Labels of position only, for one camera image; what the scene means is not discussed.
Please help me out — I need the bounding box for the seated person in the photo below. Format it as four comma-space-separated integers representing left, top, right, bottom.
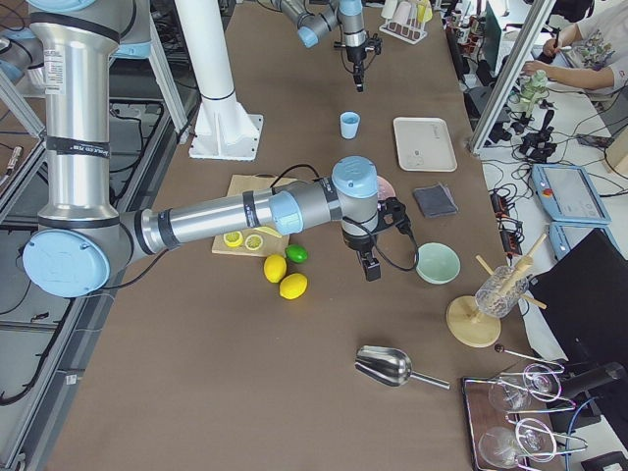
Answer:
522, 15, 627, 94

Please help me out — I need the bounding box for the wine glass rack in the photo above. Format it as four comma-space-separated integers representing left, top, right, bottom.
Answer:
461, 360, 588, 470

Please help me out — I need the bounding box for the blue teach pendant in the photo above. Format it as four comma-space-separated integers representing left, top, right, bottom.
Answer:
531, 164, 611, 226
549, 221, 617, 261

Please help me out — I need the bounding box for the yellow lemon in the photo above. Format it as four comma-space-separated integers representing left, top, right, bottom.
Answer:
263, 254, 288, 284
279, 273, 308, 300

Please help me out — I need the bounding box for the wooden cutting board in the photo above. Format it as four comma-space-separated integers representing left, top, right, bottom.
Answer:
211, 175, 289, 258

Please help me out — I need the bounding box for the lemon slice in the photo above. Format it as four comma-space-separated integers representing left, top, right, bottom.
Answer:
223, 231, 244, 248
244, 234, 264, 251

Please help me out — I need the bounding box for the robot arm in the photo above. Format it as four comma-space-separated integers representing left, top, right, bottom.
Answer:
271, 0, 368, 92
23, 1, 380, 297

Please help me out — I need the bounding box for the pink plastic cup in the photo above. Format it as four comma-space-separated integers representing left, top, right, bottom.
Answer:
392, 1, 412, 26

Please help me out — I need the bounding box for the clear textured glass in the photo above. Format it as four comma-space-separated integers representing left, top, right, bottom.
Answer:
475, 266, 529, 319

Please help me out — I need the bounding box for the yellow plastic cup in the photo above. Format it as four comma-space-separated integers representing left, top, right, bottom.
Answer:
417, 0, 433, 23

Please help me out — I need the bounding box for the steel ice scoop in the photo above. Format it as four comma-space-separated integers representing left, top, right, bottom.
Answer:
354, 345, 450, 390

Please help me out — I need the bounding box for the green lime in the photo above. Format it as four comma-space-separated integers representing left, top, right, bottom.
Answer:
285, 244, 309, 264

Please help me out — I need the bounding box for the light blue plastic cup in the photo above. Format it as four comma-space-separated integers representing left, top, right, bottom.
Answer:
340, 111, 360, 139

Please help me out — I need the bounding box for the white wire cup rack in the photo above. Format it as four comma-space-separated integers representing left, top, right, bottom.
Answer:
379, 0, 428, 45

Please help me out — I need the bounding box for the pink bowl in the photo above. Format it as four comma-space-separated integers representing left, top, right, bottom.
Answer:
377, 176, 395, 200

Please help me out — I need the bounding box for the grey folded cloth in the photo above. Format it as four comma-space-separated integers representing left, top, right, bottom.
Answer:
413, 183, 458, 218

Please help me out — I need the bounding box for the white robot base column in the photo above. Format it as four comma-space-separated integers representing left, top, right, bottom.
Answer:
176, 0, 263, 162

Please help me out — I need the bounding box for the mint green bowl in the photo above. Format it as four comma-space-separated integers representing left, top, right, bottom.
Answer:
416, 242, 461, 285

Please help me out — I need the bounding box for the yellow plastic knife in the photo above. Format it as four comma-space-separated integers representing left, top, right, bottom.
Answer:
255, 226, 283, 238

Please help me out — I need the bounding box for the cream tray with bear drawing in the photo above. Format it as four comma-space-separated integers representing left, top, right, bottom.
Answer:
392, 117, 457, 173

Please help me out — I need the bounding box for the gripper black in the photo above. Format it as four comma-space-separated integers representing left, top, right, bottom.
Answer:
345, 45, 367, 92
342, 233, 381, 281

